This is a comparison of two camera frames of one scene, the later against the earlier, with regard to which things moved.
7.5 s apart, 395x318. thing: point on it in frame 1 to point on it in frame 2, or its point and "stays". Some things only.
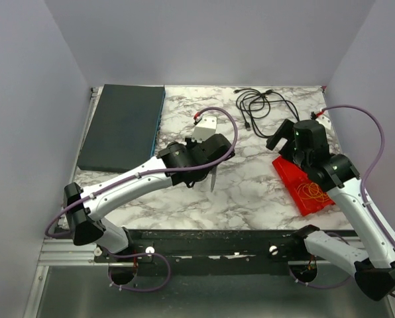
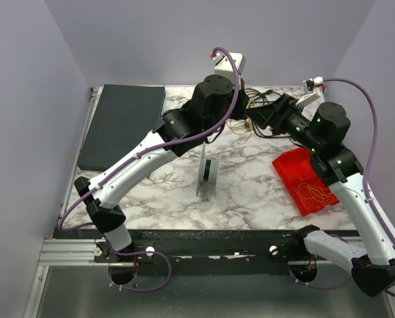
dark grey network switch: (124, 127) stays
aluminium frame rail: (65, 252) stays
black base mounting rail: (211, 252) stays
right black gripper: (280, 136) to (280, 113)
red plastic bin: (309, 196) stays
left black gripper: (222, 150) to (240, 100)
